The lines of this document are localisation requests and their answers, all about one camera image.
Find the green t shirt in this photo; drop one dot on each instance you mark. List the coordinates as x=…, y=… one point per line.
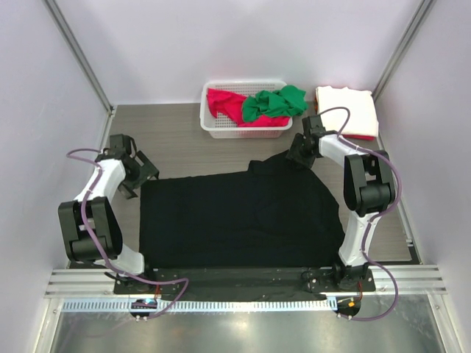
x=287, y=101

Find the white perforated plastic basket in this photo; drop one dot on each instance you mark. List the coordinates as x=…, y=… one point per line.
x=222, y=127

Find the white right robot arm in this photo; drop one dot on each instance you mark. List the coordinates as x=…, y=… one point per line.
x=369, y=190

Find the left aluminium frame post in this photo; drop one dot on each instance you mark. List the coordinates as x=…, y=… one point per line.
x=79, y=55

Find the black t shirt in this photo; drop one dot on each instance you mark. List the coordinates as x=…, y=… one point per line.
x=273, y=214

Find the aluminium front rail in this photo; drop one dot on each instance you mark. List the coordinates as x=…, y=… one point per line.
x=92, y=282

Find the right aluminium frame post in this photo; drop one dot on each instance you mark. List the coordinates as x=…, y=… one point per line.
x=412, y=29

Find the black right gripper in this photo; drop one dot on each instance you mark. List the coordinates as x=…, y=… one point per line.
x=305, y=163

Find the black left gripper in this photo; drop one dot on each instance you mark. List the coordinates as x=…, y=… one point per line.
x=148, y=169

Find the white slotted cable duct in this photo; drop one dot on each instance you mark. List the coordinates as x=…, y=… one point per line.
x=133, y=305

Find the pink t shirt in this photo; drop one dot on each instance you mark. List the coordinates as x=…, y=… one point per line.
x=230, y=104

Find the aluminium frame post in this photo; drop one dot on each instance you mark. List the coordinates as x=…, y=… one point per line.
x=79, y=55
x=412, y=29

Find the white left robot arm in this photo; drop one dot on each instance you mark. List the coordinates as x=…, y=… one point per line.
x=90, y=230

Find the folded white t shirt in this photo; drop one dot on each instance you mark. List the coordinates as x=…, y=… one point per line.
x=363, y=119

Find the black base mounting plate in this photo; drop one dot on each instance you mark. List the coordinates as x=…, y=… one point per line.
x=245, y=284

